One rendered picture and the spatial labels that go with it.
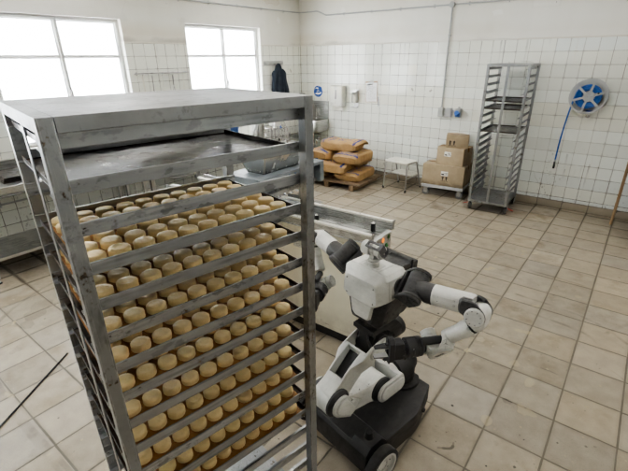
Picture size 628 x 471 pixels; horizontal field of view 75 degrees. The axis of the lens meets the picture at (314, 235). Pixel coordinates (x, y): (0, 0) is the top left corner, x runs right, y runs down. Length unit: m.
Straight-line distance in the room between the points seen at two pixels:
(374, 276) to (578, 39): 4.87
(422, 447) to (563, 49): 5.03
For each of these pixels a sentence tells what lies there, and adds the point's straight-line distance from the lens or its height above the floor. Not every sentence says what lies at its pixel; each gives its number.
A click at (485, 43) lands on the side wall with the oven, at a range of 6.48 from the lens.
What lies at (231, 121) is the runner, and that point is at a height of 1.77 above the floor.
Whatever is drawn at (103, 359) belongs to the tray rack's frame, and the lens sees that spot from 1.07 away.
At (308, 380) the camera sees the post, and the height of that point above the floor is 0.86.
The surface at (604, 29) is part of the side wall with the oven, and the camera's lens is 6.23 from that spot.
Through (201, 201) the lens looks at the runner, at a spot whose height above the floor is 1.59.
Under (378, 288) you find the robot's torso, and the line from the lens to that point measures 1.85.
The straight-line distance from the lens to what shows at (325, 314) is 3.04.
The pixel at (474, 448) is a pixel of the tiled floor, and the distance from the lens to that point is 2.60.
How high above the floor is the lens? 1.91
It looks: 23 degrees down
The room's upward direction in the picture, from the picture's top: 1 degrees counter-clockwise
